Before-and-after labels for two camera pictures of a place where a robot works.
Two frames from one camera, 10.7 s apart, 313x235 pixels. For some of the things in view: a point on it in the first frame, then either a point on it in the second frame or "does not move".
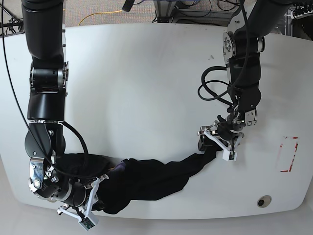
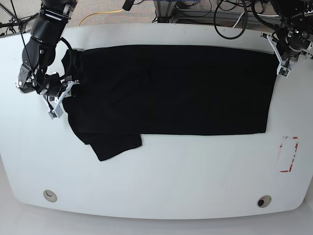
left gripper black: [77, 196] → [49, 85]
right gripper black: [225, 126] → [297, 39]
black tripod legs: [12, 23] does not move
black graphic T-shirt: [131, 180] → [127, 92]
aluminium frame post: [165, 10] does not move
